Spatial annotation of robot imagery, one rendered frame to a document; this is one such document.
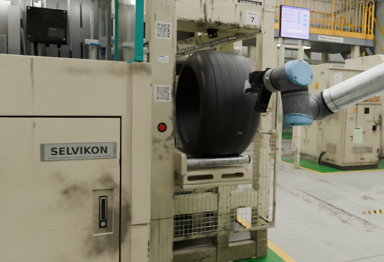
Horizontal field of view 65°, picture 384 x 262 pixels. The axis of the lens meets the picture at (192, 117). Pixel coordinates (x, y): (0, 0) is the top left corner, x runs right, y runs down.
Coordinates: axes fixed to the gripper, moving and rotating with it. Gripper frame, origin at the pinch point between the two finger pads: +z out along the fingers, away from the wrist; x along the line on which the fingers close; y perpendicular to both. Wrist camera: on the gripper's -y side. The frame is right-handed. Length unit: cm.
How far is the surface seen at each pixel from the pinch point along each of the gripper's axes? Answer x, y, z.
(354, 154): -394, -55, 309
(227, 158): 2.0, -29.0, 17.2
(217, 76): 12.0, 7.8, 3.8
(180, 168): 26.4, -32.2, 14.7
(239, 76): 1.4, 8.3, 3.6
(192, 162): 19.7, -30.1, 16.9
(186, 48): 9, 36, 56
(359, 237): -165, -111, 96
